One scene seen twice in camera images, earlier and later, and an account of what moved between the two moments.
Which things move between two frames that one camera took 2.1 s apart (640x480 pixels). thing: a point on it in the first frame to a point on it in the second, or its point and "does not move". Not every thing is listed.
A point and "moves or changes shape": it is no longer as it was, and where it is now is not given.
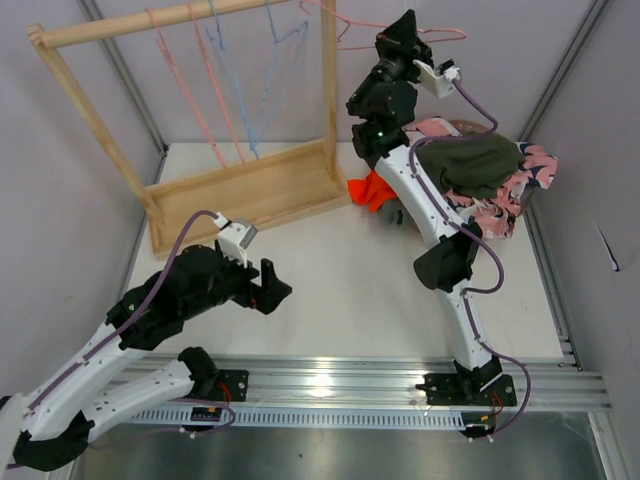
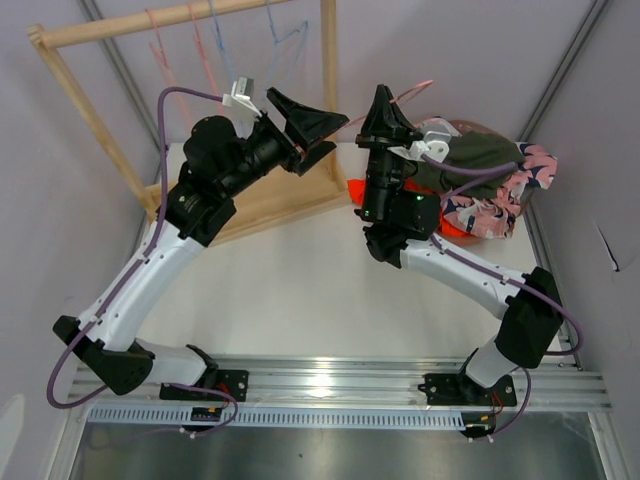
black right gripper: [398, 39] to [385, 125]
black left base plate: [231, 385] does not move
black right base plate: [450, 389] does not move
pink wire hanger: [350, 23] moves or changes shape
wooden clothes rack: [230, 207] does not move
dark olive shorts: [477, 164] does not move
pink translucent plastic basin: [465, 126] does not move
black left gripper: [266, 296] to [308, 125]
